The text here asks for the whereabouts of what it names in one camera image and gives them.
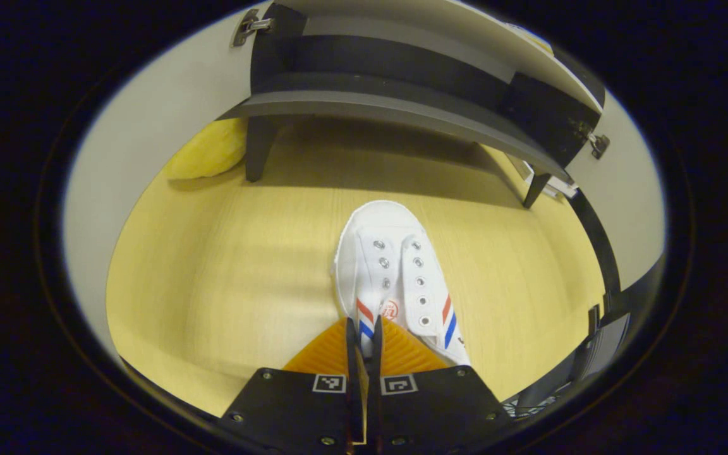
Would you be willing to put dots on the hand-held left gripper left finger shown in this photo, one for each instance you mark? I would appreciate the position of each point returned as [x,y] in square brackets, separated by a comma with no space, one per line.
[294,411]

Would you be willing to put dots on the metal door hinge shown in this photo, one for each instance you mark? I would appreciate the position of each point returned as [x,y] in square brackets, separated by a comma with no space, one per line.
[247,26]
[596,144]

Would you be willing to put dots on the white shoe cabinet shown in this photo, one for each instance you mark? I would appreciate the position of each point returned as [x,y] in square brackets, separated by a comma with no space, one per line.
[402,76]

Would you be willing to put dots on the white striped canvas shoe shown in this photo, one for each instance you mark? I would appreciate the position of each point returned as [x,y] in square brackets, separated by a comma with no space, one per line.
[389,253]

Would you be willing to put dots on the yellow soft object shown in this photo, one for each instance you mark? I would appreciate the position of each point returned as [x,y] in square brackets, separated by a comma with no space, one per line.
[209,151]

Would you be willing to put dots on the white shoe cabinet door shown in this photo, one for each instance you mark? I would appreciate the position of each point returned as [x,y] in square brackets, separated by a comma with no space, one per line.
[149,139]
[629,208]

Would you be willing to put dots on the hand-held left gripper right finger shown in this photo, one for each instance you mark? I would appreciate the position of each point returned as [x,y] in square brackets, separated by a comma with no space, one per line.
[440,411]

